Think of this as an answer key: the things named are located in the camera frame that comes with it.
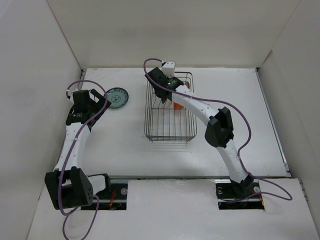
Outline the blue floral plate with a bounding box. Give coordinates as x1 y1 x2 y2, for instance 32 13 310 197
106 87 129 109

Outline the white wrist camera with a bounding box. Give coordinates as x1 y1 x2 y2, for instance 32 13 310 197
66 87 78 102
161 61 176 78

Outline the cream patterned plate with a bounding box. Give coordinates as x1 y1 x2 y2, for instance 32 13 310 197
184 81 190 89

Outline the black plate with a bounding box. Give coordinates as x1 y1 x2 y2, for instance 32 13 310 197
161 97 167 104

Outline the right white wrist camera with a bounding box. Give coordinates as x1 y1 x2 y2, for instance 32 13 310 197
161 61 176 78

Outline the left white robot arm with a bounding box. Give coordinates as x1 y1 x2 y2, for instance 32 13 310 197
44 89 112 210

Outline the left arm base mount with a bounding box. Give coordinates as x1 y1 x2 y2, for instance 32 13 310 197
96 179 128 211

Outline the dark wire dish rack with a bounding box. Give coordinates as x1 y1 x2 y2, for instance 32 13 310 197
144 82 198 143

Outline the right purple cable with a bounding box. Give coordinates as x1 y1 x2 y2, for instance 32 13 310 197
142 58 293 203

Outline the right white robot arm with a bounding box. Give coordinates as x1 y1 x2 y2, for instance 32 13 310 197
145 67 253 197

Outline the orange plate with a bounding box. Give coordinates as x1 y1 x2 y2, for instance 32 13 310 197
173 102 184 110

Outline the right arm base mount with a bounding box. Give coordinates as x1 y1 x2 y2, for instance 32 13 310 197
215 179 265 210

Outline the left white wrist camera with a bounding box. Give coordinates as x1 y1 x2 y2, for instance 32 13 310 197
66 87 78 102

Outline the clear glass plate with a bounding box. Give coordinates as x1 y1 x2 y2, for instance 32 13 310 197
164 99 173 109

